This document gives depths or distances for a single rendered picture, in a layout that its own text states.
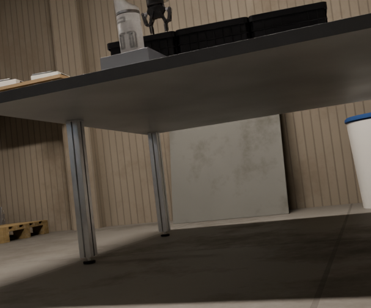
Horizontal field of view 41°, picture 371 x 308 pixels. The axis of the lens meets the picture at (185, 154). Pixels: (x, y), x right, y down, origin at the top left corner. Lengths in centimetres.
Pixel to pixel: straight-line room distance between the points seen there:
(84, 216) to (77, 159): 26
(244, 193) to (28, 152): 240
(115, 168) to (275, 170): 163
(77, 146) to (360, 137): 199
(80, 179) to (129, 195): 245
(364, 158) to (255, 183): 88
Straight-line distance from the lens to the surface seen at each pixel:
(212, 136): 414
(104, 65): 185
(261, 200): 393
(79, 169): 234
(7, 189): 553
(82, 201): 234
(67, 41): 509
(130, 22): 194
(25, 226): 477
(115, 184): 482
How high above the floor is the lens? 30
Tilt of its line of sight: 4 degrees up
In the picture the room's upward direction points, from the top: 7 degrees counter-clockwise
